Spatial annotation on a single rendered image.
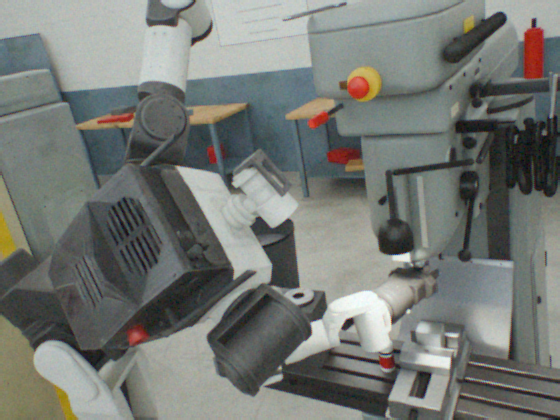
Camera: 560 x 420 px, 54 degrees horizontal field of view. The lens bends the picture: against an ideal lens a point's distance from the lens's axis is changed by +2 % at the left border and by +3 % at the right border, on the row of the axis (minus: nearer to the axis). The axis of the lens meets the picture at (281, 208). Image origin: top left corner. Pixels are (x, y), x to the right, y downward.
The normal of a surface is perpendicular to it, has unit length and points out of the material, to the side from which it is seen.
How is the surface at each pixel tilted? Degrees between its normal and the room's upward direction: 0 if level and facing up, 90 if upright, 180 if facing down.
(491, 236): 90
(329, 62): 90
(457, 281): 63
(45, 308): 90
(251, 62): 90
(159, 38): 53
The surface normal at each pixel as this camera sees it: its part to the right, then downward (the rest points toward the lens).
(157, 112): 0.35, -0.22
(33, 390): 0.86, 0.04
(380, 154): -0.47, 0.40
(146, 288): -0.46, -0.05
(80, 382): -0.14, 0.37
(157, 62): -0.13, -0.26
